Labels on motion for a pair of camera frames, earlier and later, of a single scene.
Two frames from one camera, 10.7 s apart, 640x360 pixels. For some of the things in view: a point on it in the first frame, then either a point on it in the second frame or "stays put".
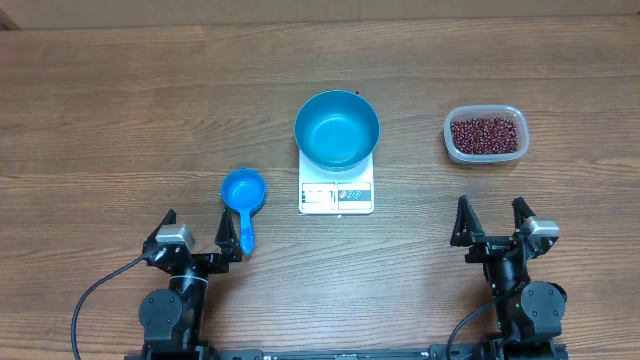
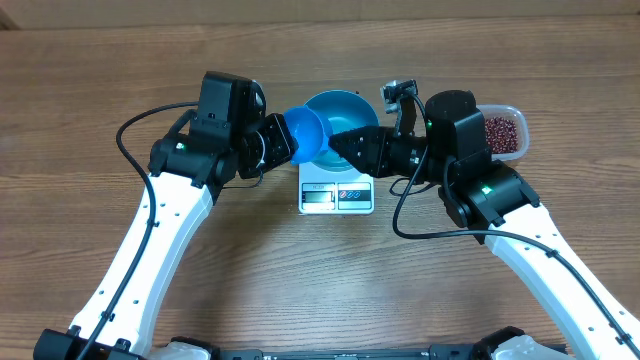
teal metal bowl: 336,130 stays put
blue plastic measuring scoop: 243,190 to 308,133
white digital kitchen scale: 344,192 stays put
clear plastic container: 487,132 stays put
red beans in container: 496,135 stays put
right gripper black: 467,233 to 375,160
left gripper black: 224,238 to 284,146
